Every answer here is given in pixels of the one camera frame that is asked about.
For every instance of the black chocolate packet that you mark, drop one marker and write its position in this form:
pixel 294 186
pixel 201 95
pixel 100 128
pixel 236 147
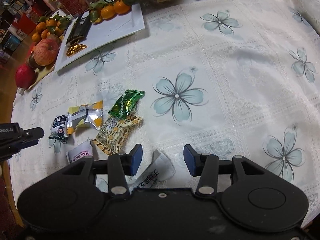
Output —
pixel 80 28

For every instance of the gold wrapped candy on plate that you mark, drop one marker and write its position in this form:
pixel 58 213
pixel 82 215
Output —
pixel 75 48

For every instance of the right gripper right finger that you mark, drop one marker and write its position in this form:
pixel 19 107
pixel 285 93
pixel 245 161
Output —
pixel 206 167

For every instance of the white floral tablecloth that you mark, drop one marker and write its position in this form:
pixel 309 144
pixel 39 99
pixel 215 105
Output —
pixel 228 77

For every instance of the green foil candy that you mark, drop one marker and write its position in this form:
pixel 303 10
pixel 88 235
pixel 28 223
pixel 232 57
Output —
pixel 126 103

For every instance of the grey white snack packet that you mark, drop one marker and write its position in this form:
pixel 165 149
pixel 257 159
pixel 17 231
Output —
pixel 159 170

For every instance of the orange tangerine left on plate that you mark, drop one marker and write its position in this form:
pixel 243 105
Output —
pixel 107 12

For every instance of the wooden fruit board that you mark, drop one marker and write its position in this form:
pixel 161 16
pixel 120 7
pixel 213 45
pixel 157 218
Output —
pixel 40 73

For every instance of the yellow silver snack packet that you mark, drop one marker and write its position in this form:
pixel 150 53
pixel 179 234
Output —
pixel 89 115

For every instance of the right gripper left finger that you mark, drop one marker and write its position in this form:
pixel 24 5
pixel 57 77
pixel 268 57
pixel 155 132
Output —
pixel 122 165

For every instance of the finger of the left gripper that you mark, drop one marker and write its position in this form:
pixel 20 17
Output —
pixel 33 133

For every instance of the white hawthorn snack packet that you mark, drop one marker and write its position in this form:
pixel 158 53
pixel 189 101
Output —
pixel 80 151

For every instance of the orange tangerine right on plate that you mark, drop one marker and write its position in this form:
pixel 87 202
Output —
pixel 121 8

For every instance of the black white blueberry packet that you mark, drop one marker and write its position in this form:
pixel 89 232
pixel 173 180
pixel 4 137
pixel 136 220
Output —
pixel 59 129

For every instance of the dark brown fruit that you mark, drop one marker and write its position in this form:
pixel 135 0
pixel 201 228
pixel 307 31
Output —
pixel 32 63

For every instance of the peanut pattern snack packet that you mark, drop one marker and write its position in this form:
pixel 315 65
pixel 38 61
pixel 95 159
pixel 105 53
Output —
pixel 115 132

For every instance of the orange tangerine on plate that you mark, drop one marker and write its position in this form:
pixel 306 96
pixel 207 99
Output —
pixel 107 12
pixel 121 8

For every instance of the white rectangular plate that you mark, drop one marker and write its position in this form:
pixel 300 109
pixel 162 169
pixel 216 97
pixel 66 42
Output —
pixel 101 34

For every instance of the dark red apple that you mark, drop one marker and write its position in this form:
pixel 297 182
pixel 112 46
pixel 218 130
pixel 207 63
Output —
pixel 25 76

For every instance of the pink yellow apple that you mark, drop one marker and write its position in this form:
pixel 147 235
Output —
pixel 45 52

